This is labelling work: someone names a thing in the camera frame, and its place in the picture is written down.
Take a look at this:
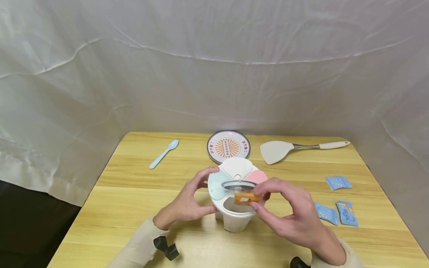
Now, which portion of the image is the person's right hand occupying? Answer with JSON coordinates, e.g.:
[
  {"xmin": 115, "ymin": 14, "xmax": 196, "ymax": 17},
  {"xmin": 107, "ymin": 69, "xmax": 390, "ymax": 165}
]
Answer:
[{"xmin": 250, "ymin": 177, "xmax": 346, "ymax": 265}]

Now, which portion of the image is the person's left hand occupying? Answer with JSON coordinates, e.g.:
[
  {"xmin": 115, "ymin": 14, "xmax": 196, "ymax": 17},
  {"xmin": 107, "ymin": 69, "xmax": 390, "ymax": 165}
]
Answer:
[{"xmin": 153, "ymin": 166, "xmax": 220, "ymax": 231}]

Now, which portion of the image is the orange snack packet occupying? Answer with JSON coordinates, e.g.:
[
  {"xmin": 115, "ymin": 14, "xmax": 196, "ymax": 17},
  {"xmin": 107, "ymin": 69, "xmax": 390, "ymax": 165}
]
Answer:
[{"xmin": 233, "ymin": 191, "xmax": 263, "ymax": 206}]

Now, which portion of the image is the white pastel-lidded snack container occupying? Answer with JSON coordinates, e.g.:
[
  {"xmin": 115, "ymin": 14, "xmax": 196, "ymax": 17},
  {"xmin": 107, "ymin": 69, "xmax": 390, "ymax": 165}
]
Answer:
[{"xmin": 207, "ymin": 157, "xmax": 269, "ymax": 233}]

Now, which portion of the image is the person's left forearm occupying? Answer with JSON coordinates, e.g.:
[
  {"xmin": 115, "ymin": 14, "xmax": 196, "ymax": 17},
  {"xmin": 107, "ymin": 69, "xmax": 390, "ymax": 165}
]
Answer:
[{"xmin": 107, "ymin": 217, "xmax": 170, "ymax": 268}]

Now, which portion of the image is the person's right forearm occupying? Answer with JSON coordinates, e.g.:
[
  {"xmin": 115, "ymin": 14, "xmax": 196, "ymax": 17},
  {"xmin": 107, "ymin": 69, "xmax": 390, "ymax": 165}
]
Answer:
[{"xmin": 310, "ymin": 238, "xmax": 366, "ymax": 268}]

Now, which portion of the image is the round plate orange sunburst print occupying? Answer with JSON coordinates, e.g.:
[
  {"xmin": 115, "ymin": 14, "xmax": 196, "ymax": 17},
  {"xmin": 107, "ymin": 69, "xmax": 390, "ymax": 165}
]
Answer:
[{"xmin": 206, "ymin": 130, "xmax": 251, "ymax": 165}]

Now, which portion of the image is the light blue plastic spoon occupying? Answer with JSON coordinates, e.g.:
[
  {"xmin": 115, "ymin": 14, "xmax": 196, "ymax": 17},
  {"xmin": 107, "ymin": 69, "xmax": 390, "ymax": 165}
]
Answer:
[{"xmin": 149, "ymin": 139, "xmax": 179, "ymax": 170}]

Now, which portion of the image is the blue snack packet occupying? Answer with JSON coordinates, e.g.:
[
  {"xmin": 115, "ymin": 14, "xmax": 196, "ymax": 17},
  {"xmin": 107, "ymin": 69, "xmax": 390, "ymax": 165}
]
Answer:
[
  {"xmin": 314, "ymin": 202, "xmax": 339, "ymax": 226},
  {"xmin": 325, "ymin": 175, "xmax": 353, "ymax": 191},
  {"xmin": 336, "ymin": 200, "xmax": 359, "ymax": 228}
]

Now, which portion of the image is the black wrist band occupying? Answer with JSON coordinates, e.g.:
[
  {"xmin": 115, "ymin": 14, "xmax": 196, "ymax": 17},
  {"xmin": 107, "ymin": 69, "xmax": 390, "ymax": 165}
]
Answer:
[
  {"xmin": 153, "ymin": 235, "xmax": 181, "ymax": 261},
  {"xmin": 289, "ymin": 256, "xmax": 311, "ymax": 268}
]

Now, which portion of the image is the beige spatula white handle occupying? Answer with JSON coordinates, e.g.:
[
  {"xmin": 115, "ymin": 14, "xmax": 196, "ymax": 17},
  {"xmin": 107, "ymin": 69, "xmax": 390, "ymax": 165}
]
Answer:
[{"xmin": 259, "ymin": 140, "xmax": 351, "ymax": 166}]

